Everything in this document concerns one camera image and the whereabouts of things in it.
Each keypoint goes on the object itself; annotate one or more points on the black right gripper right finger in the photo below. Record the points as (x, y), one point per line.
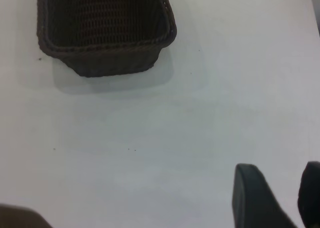
(311, 193)

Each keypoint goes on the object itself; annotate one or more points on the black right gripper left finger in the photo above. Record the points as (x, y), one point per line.
(257, 203)

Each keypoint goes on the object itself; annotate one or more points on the dark brown woven basket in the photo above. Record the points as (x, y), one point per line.
(105, 25)

